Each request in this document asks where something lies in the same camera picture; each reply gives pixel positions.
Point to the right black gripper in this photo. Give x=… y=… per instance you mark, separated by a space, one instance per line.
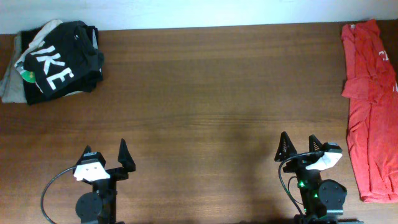
x=299 y=162

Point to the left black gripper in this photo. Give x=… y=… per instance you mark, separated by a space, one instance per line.
x=127 y=163

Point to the red orange t-shirt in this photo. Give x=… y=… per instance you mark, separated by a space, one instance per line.
x=371 y=88

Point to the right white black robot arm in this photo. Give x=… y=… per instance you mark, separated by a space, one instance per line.
x=322 y=200

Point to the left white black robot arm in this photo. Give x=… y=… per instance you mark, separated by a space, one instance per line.
x=99 y=205

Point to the black folded garment underneath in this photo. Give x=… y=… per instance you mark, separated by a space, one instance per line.
x=34 y=96

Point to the black folded shirt white letters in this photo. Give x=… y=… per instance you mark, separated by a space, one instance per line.
x=66 y=60

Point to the white green printed folded garment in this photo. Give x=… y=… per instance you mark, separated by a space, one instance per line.
x=28 y=75

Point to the grey beige folded garment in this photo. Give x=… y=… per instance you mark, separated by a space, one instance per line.
x=12 y=87

